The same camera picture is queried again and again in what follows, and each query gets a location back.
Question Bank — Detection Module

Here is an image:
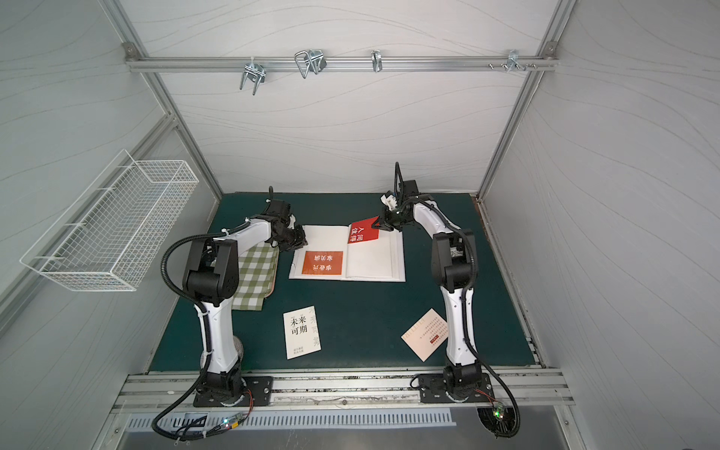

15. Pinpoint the white wire basket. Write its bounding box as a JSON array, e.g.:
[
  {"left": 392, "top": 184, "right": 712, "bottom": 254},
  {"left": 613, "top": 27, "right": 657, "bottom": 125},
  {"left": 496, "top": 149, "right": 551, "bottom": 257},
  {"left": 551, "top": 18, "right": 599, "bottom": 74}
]
[{"left": 20, "top": 150, "right": 199, "bottom": 293}]

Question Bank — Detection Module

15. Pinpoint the red photo card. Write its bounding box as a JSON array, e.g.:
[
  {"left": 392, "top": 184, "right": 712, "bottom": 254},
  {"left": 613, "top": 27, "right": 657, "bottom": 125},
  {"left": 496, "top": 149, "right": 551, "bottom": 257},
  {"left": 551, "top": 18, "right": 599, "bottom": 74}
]
[{"left": 348, "top": 217, "right": 380, "bottom": 244}]

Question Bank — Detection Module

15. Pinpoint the horizontal aluminium rail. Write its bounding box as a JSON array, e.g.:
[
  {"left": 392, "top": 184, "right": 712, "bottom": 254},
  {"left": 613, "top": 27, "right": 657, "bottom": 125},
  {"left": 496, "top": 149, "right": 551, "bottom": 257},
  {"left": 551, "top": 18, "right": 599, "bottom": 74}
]
[{"left": 126, "top": 54, "right": 559, "bottom": 73}]

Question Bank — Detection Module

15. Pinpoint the pink ribbed cup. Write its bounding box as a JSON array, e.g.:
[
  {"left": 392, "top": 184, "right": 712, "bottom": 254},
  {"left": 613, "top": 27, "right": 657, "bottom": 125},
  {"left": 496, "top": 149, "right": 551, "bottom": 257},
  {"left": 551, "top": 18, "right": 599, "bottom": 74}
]
[{"left": 232, "top": 336, "right": 245, "bottom": 361}]

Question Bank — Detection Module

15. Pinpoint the white photo album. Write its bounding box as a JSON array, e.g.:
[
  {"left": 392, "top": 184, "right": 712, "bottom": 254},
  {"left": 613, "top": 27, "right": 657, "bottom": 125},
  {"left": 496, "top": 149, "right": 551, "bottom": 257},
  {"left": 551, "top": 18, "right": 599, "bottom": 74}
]
[{"left": 289, "top": 225, "right": 406, "bottom": 282}]

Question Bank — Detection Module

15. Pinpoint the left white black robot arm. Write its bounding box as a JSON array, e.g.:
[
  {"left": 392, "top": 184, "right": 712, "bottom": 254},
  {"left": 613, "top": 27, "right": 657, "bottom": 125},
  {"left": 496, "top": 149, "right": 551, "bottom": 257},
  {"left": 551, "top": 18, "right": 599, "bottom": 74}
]
[{"left": 182, "top": 200, "right": 307, "bottom": 403}]

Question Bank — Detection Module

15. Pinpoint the white slotted vent strip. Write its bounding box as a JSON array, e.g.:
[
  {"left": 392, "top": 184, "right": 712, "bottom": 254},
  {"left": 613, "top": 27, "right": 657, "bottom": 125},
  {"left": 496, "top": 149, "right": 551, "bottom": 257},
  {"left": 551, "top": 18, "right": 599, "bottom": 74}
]
[{"left": 126, "top": 408, "right": 457, "bottom": 432}]

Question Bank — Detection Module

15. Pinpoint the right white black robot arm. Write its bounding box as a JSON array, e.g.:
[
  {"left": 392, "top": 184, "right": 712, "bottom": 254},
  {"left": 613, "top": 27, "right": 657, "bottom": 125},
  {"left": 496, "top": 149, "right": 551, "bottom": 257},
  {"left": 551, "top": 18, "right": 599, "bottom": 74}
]
[{"left": 372, "top": 174, "right": 483, "bottom": 401}]

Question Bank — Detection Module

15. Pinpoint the pale pink photo card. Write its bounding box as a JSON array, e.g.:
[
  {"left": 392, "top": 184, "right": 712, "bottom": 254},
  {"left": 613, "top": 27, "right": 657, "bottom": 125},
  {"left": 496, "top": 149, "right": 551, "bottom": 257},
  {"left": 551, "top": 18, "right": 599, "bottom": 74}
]
[{"left": 401, "top": 309, "right": 448, "bottom": 362}]

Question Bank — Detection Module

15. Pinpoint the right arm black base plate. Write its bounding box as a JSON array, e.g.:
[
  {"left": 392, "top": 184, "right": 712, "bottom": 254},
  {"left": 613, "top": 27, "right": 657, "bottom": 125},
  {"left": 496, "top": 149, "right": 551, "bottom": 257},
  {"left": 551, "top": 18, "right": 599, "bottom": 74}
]
[{"left": 410, "top": 373, "right": 496, "bottom": 404}]

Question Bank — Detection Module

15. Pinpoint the orange photo card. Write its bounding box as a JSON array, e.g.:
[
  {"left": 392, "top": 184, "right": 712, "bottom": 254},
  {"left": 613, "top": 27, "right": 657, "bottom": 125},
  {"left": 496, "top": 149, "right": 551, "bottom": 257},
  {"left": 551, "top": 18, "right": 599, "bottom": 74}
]
[{"left": 301, "top": 250, "right": 344, "bottom": 277}]

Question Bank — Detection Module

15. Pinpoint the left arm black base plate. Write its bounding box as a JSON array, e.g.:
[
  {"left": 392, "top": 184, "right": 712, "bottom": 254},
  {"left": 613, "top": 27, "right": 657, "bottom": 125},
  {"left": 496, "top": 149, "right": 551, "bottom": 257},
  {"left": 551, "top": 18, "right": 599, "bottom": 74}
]
[{"left": 192, "top": 376, "right": 273, "bottom": 408}]

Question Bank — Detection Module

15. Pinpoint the white photo card black text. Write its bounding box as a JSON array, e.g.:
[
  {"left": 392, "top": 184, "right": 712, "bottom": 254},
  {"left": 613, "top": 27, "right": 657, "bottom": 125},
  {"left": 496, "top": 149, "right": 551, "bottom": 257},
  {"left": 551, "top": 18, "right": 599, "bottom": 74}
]
[{"left": 283, "top": 306, "right": 322, "bottom": 360}]

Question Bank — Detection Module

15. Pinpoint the green checkered photo album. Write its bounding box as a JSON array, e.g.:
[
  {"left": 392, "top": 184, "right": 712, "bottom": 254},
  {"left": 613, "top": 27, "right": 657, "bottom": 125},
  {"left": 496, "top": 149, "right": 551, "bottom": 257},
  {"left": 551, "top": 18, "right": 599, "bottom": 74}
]
[{"left": 232, "top": 243, "right": 279, "bottom": 311}]

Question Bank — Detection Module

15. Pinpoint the metal bracket with screws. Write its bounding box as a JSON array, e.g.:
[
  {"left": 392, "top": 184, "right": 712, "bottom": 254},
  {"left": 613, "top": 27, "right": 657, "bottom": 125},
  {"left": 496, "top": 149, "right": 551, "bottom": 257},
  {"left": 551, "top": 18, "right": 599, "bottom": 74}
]
[{"left": 487, "top": 50, "right": 538, "bottom": 72}]

